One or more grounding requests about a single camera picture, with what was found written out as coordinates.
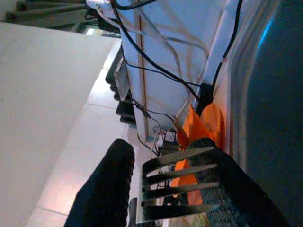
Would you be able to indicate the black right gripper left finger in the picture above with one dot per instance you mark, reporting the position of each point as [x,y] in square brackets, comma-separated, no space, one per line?
[106,189]

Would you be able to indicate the silver metal fork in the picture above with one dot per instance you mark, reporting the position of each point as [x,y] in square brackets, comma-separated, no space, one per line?
[161,212]

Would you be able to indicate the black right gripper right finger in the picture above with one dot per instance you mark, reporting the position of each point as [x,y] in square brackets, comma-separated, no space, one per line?
[236,189]

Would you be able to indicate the orange bowl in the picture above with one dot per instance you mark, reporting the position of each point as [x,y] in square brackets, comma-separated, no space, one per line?
[189,127]

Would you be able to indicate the black ribbed device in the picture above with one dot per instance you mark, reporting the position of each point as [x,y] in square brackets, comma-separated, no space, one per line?
[123,111]

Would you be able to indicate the clear plastic box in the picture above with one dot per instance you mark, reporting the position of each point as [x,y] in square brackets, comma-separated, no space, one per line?
[122,78]

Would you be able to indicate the stainless steel sink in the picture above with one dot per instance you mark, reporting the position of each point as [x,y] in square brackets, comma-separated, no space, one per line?
[272,94]

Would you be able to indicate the orange plate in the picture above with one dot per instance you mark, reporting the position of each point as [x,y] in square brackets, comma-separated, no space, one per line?
[216,123]

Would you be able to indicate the black plug adapter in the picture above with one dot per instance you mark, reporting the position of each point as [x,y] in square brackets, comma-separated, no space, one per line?
[206,94]

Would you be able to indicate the black power brick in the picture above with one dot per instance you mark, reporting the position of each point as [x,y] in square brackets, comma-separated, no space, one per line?
[169,136]

